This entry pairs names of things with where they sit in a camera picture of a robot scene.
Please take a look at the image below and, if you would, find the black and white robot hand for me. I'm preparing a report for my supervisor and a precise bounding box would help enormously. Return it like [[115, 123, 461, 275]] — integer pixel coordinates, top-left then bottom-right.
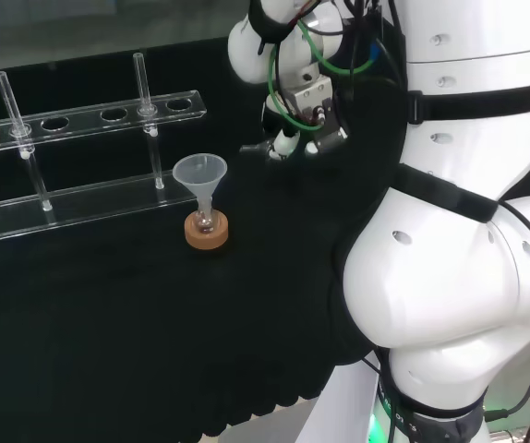
[[261, 77, 351, 162]]

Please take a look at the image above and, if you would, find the black cloth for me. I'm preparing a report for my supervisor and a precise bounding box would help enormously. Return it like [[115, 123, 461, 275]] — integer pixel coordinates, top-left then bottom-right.
[[0, 36, 409, 438]]

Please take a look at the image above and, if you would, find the cork ring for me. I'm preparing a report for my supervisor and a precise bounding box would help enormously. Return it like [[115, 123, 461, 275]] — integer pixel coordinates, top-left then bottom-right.
[[184, 210, 230, 253]]

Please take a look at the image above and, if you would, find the green cable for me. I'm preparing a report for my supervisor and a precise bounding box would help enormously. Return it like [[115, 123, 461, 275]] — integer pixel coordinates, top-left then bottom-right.
[[267, 20, 377, 133]]

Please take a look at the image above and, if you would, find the clear funnel stand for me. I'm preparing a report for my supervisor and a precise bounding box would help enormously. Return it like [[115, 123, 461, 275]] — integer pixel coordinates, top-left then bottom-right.
[[0, 52, 230, 242]]

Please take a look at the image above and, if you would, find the clear glass weighing funnel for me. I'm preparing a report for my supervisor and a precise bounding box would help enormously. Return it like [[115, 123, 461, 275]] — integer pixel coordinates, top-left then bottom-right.
[[238, 142, 275, 159]]

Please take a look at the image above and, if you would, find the translucent plastic funnel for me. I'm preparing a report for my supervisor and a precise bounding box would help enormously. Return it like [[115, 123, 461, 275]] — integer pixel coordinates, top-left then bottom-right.
[[172, 154, 230, 218]]

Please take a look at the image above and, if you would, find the clear round-bottom flask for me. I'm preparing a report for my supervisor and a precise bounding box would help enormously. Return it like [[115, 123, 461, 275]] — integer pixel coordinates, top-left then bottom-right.
[[192, 208, 221, 234]]

